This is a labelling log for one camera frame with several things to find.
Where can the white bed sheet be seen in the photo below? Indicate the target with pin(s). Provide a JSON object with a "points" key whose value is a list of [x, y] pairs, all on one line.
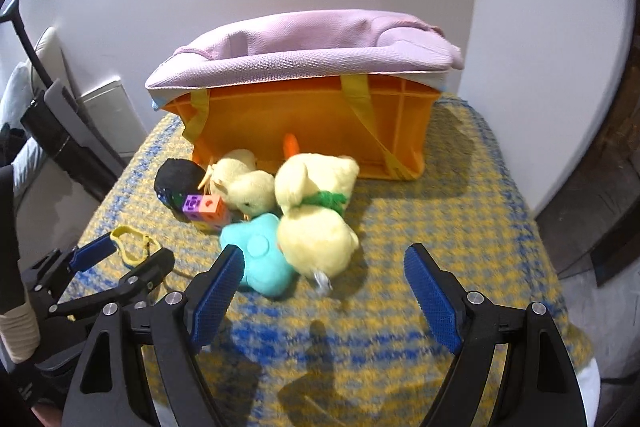
{"points": [[589, 382]]}

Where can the small yellow plush duck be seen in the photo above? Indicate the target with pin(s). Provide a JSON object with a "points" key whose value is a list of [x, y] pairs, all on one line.
{"points": [[241, 186]]}

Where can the teal star plush toy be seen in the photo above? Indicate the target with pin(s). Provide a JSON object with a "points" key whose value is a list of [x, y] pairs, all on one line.
{"points": [[265, 269]]}

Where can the dark wooden cabinet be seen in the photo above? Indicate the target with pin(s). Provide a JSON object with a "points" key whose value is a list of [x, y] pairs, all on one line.
{"points": [[592, 223]]}

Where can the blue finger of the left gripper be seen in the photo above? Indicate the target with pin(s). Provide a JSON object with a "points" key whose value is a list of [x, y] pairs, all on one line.
{"points": [[134, 286], [86, 257]]}

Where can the yellow toy clip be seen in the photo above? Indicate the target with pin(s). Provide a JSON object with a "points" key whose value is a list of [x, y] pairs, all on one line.
{"points": [[133, 246]]}

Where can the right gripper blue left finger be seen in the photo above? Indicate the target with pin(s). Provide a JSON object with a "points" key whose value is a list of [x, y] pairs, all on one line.
{"points": [[210, 294]]}

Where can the large yellow plush duck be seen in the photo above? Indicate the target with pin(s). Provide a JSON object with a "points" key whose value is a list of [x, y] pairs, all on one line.
{"points": [[313, 192]]}

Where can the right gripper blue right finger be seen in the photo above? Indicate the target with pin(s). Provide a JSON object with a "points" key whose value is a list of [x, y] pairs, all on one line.
{"points": [[440, 297]]}

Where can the colourful toy cube block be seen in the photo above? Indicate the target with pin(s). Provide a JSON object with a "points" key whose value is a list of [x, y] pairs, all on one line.
{"points": [[209, 212]]}

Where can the white wall radiator panel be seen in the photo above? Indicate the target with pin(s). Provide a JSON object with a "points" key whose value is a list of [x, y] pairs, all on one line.
{"points": [[111, 111]]}

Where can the black knit covered ball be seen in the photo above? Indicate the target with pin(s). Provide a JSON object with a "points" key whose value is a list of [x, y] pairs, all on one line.
{"points": [[176, 180]]}

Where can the orange plastic crate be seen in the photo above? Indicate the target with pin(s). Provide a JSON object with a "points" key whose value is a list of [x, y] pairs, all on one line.
{"points": [[379, 120]]}

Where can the grey cushion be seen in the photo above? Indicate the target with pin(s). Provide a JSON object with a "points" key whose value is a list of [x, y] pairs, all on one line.
{"points": [[18, 148]]}

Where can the yellow blue woven blanket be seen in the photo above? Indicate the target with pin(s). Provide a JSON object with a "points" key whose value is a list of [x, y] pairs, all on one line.
{"points": [[364, 356]]}

